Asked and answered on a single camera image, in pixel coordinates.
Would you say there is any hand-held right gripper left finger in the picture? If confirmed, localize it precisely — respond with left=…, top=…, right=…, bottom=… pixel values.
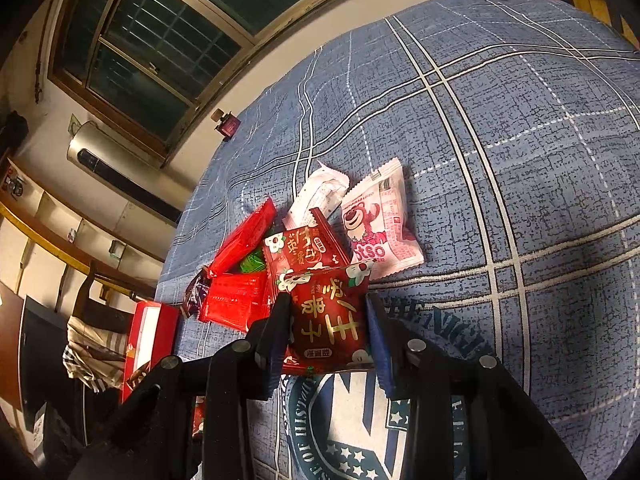
left=67, top=292, right=293, bottom=480

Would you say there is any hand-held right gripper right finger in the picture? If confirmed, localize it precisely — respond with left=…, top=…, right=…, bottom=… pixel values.
left=365, top=294, right=588, bottom=480

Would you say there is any red flower snack packet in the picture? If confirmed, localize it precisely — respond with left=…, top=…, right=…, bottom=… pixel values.
left=277, top=262, right=376, bottom=376
left=262, top=207, right=351, bottom=286

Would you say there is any red snack packet fine print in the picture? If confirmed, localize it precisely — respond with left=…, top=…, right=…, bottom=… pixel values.
left=197, top=270, right=273, bottom=333

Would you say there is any green snack packet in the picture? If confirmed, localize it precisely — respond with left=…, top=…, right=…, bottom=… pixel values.
left=237, top=247, right=268, bottom=275

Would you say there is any dark purple snack packet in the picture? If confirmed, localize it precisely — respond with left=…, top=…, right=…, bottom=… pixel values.
left=181, top=267, right=213, bottom=318

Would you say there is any glossy plain red snack packet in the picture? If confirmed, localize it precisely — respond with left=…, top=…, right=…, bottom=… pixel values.
left=207, top=196, right=276, bottom=276

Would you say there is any red box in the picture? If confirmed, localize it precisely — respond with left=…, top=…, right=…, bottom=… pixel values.
left=120, top=300, right=181, bottom=406

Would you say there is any pink bear snack packet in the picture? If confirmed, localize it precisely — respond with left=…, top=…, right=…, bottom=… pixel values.
left=341, top=157, right=425, bottom=281

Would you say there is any white snack packet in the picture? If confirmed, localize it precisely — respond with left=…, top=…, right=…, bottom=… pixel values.
left=282, top=160, right=349, bottom=233

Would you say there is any beige striped scarf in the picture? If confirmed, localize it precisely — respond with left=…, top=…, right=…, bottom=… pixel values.
left=62, top=315, right=131, bottom=393

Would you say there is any dark wooden chair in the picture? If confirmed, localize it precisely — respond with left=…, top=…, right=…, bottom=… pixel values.
left=57, top=260, right=136, bottom=391

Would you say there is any small dark bottle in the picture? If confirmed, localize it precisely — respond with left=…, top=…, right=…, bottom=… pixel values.
left=211, top=108, right=241, bottom=138

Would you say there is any blue plaid blanket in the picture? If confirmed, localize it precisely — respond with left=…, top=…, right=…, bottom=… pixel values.
left=155, top=0, right=640, bottom=480

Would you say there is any black monitor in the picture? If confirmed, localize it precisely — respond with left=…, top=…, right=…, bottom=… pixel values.
left=20, top=295, right=71, bottom=431

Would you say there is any silver tower air conditioner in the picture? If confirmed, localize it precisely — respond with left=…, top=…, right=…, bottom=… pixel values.
left=66, top=121, right=183, bottom=223

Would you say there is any wooden framed window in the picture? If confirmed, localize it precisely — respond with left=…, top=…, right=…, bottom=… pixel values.
left=47, top=0, right=386, bottom=163

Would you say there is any wooden wall shelf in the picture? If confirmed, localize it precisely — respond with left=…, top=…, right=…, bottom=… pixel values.
left=0, top=157, right=166, bottom=301

